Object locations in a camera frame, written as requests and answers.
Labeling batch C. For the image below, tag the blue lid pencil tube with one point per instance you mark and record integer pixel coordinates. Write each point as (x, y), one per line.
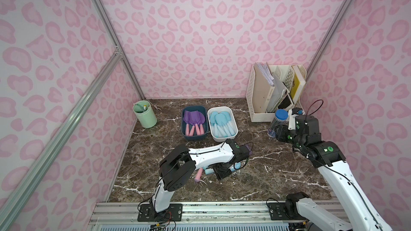
(280, 117)

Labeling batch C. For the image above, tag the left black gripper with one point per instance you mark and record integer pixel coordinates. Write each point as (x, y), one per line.
(220, 170)

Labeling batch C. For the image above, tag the purple square shovel pink handle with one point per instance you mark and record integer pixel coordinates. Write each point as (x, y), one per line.
(187, 120)

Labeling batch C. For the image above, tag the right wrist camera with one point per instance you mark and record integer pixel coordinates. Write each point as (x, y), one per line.
(293, 113)

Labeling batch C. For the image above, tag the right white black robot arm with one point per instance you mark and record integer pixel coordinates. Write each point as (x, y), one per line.
(303, 133)

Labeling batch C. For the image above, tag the green pen holder cup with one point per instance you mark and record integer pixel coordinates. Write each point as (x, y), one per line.
(145, 114)

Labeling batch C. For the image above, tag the blue square shovel front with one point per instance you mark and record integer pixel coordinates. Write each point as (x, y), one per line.
(225, 125)

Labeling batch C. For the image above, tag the white storage box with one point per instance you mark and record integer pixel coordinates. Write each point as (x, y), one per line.
(234, 124)

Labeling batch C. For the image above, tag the blue round shovel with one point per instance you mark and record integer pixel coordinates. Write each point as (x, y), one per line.
(208, 170)

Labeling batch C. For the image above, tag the blue pointed shovel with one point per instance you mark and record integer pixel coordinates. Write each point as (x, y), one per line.
(214, 124)

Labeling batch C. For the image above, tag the purple pointed shovel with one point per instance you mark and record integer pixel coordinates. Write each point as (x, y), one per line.
(198, 175)
(200, 121)

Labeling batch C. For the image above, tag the white desk file organizer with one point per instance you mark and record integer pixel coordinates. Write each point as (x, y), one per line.
(273, 87)

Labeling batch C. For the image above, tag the aluminium front rail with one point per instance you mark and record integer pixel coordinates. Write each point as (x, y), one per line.
(225, 216)

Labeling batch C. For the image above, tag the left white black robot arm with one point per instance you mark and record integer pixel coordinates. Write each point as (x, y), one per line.
(178, 166)

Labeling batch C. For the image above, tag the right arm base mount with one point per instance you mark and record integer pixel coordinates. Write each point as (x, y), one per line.
(285, 210)

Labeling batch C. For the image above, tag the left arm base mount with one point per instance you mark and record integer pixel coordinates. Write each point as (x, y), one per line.
(160, 212)

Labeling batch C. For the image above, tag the dark teal storage box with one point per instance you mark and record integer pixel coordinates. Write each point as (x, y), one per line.
(201, 109)

